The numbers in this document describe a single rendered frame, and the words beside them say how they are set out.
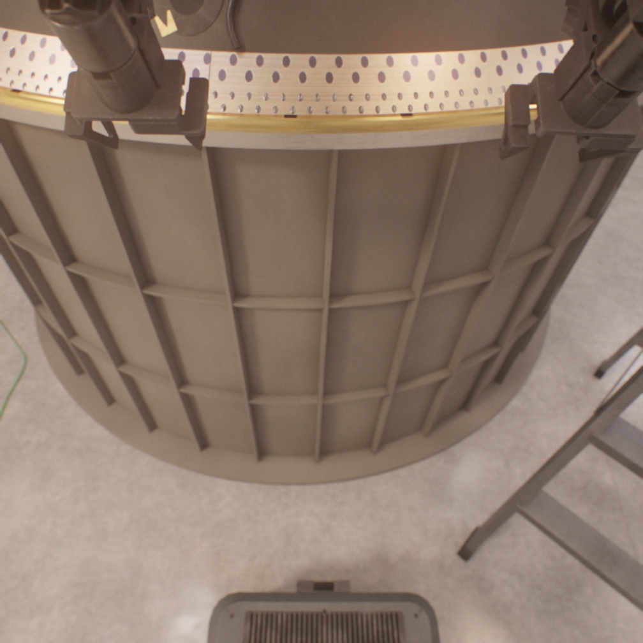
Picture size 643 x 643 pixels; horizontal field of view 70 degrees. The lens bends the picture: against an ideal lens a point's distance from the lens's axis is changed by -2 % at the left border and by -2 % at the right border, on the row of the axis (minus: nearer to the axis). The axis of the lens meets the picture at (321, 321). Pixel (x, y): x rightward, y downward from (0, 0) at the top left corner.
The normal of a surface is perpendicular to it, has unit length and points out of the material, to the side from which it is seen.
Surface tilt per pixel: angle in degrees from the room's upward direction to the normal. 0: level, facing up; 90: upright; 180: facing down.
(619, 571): 0
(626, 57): 109
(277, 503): 0
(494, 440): 0
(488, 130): 90
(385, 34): 62
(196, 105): 30
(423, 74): 43
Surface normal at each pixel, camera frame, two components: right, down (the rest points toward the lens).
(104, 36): 0.59, 0.80
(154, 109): 0.03, -0.18
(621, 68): -0.69, 0.70
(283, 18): 0.04, 0.37
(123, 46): 0.82, 0.57
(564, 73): -1.00, -0.02
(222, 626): 0.04, -0.65
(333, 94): 0.08, 0.04
